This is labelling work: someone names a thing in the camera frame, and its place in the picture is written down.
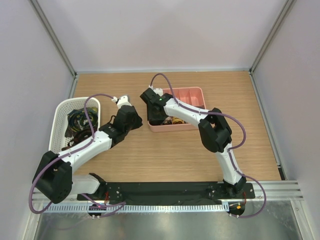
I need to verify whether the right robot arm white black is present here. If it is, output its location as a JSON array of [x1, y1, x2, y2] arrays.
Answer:
[[140, 87, 247, 198]]

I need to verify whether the left aluminium frame post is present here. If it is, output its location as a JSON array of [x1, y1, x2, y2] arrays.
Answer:
[[29, 0, 77, 79]]

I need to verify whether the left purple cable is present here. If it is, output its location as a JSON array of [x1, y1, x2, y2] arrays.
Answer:
[[29, 93, 127, 218]]

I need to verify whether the pink divided organizer tray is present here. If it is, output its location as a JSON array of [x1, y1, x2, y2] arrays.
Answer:
[[148, 87, 206, 133]]

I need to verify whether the rolled yellow tie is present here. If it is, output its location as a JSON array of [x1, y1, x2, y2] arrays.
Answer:
[[172, 117, 185, 125]]

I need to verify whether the rolled floral tie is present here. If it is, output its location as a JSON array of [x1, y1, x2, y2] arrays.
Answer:
[[162, 117, 173, 125]]

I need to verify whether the right aluminium frame post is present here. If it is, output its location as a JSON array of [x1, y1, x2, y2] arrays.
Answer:
[[249, 0, 296, 75]]

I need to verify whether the purple cable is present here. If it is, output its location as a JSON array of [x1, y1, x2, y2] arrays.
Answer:
[[149, 72, 268, 220], [29, 93, 127, 218]]

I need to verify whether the dark red patterned tie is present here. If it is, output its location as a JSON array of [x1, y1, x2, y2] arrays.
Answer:
[[148, 113, 167, 126]]

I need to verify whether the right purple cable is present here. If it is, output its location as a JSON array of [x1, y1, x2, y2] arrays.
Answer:
[[149, 72, 268, 220]]

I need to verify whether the perforated metal cable rail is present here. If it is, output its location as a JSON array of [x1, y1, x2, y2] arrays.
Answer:
[[46, 202, 229, 214]]

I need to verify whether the aluminium frame post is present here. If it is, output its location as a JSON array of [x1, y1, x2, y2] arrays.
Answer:
[[29, 0, 77, 79], [249, 0, 296, 75]]

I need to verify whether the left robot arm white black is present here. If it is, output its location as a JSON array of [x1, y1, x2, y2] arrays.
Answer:
[[32, 105, 142, 204]]

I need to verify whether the white perforated plastic basket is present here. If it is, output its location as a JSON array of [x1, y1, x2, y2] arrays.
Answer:
[[48, 97, 101, 154]]

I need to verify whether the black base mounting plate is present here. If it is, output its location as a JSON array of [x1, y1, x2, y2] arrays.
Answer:
[[88, 181, 256, 206]]

